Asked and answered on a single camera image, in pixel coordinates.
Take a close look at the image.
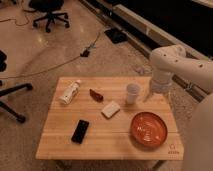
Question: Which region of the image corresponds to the orange bowl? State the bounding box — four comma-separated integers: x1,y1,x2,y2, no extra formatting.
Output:
130,112,168,148

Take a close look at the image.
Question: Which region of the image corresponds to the white plastic bottle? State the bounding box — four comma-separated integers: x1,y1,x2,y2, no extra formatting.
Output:
59,80,81,104

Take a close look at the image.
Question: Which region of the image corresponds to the wooden table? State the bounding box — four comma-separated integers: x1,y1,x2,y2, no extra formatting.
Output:
36,77,184,160

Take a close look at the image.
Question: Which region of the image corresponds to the black floor plate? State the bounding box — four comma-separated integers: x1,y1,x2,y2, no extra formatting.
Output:
105,28,127,44

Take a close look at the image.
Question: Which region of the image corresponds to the white sponge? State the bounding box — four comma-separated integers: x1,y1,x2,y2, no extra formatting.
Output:
101,101,120,118

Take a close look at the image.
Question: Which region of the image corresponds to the white ceramic cup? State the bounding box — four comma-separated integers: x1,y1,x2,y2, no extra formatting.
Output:
126,83,140,104

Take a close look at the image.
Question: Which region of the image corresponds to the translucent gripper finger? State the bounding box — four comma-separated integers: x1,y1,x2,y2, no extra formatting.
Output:
163,92,170,103
143,90,153,102

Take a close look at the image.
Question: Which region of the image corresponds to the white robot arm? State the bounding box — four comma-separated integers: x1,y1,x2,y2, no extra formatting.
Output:
149,45,213,171

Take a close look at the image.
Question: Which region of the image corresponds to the black office chair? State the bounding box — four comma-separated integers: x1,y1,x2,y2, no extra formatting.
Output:
29,0,70,33

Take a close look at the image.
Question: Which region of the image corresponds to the black power plug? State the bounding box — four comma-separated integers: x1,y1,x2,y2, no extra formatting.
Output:
80,49,90,57

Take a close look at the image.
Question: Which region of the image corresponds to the black floor cable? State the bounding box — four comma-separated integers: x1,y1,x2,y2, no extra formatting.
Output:
0,24,111,81

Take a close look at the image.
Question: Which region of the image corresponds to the black smartphone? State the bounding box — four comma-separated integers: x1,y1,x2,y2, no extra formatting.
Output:
71,120,89,144

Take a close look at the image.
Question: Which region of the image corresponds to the dark red small object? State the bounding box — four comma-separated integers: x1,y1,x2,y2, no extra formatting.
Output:
90,89,104,102

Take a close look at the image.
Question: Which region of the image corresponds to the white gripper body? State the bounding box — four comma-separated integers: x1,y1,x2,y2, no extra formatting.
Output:
150,70,173,93

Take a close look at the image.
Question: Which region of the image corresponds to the black chair base left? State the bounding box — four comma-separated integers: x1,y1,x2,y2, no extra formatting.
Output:
0,49,34,124

